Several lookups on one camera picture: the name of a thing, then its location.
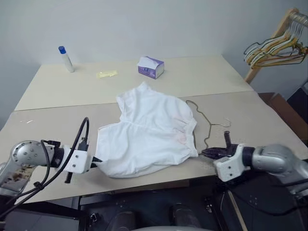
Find wooden clothes rack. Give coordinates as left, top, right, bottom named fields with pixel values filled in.
left=244, top=8, right=308, bottom=84

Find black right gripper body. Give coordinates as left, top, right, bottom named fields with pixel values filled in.
left=222, top=131, right=239, bottom=159

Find olive green wire hanger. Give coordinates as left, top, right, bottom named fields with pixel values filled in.
left=186, top=99, right=233, bottom=152

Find black case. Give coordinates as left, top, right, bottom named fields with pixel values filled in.
left=287, top=81, right=308, bottom=121

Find bunch of wire hangers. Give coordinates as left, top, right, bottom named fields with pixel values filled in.
left=247, top=21, right=307, bottom=65

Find dark wire hanger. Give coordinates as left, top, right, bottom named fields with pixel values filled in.
left=243, top=36, right=304, bottom=64

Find orange wire hanger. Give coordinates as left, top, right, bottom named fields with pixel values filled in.
left=251, top=44, right=308, bottom=71

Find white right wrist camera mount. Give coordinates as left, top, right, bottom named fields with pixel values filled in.
left=212, top=143, right=246, bottom=182

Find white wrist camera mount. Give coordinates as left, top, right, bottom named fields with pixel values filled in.
left=212, top=143, right=246, bottom=182
left=63, top=148, right=94, bottom=174

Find white bottle with blue cap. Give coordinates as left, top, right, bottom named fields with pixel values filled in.
left=57, top=45, right=76, bottom=73

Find white shorts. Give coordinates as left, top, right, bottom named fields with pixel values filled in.
left=95, top=81, right=199, bottom=179

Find thin wooden stick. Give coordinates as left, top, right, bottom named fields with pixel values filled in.
left=227, top=192, right=248, bottom=231

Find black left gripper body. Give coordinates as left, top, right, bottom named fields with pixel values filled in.
left=65, top=155, right=95, bottom=185

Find yellow plastic packet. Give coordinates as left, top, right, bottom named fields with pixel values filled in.
left=95, top=69, right=118, bottom=79

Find yellow wire hanger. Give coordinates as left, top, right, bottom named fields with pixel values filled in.
left=245, top=31, right=307, bottom=67

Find purple tissue box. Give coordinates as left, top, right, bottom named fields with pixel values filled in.
left=137, top=56, right=166, bottom=79

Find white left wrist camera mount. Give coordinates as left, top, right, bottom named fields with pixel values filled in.
left=63, top=148, right=94, bottom=174

